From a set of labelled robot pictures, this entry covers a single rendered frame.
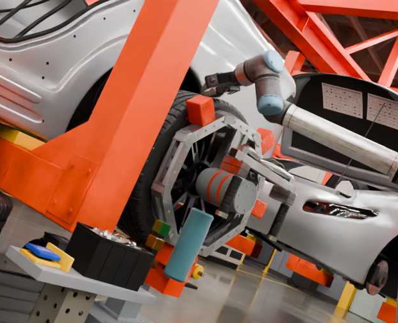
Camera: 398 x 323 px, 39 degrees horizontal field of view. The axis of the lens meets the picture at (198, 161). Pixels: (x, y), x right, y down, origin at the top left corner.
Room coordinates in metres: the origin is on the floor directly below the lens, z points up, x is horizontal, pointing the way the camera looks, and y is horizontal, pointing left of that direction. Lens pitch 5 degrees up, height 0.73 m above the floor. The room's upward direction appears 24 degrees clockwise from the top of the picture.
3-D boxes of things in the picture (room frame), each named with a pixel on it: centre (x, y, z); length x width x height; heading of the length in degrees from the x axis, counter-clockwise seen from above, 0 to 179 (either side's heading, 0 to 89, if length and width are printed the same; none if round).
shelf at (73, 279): (1.61, 0.15, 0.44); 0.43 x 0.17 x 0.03; 137
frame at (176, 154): (2.21, -0.09, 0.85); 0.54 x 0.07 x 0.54; 137
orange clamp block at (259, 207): (2.45, -0.30, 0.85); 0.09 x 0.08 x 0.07; 137
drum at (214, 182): (2.17, -0.14, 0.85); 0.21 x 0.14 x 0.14; 47
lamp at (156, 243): (1.76, 0.02, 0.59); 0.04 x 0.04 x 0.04; 47
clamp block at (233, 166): (1.95, -0.12, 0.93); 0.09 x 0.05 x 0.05; 47
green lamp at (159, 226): (1.76, 0.02, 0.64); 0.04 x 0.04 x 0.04; 47
